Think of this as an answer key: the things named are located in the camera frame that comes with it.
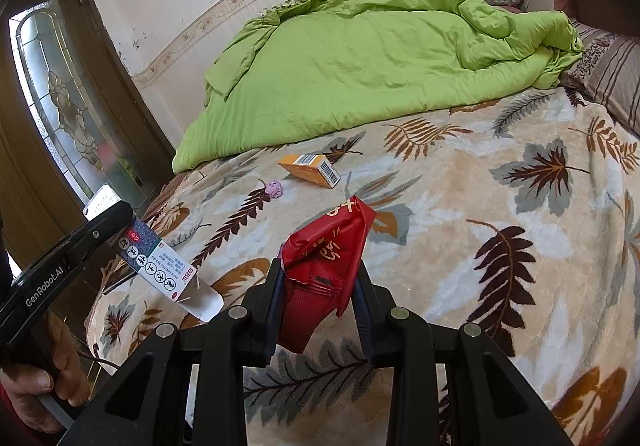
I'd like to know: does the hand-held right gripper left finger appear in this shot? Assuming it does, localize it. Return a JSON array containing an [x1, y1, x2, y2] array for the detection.
[[57, 258, 287, 446]]

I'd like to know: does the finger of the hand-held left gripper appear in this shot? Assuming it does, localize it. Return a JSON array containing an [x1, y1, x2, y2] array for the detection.
[[0, 201, 135, 352]]

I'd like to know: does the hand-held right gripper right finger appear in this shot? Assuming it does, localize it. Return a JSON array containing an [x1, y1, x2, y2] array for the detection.
[[351, 270, 573, 446]]

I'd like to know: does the large red foil wrapper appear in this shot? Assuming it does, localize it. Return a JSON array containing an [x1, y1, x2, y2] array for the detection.
[[277, 196, 379, 355]]

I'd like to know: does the white and dark carton box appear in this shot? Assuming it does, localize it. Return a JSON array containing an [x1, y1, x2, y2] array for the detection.
[[117, 218, 224, 325]]

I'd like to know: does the person's left hand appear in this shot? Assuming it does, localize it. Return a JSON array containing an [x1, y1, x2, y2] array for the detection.
[[0, 311, 94, 435]]

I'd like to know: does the orange carton box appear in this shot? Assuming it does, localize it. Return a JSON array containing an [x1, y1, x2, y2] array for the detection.
[[277, 153, 342, 189]]

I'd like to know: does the leaf print blanket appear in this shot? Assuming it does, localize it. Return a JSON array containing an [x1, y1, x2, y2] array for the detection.
[[85, 86, 640, 446]]

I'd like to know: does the wooden door with stained glass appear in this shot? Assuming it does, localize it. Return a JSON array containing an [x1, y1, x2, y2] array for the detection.
[[0, 0, 177, 309]]

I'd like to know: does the green quilt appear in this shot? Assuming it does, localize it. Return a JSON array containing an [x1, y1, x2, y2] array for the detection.
[[172, 0, 586, 175]]

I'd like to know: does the striped brown pillow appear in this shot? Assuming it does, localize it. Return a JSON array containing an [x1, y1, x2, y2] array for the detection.
[[559, 20, 640, 137]]

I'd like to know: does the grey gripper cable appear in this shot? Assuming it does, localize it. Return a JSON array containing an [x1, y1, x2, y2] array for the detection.
[[41, 395, 77, 431]]

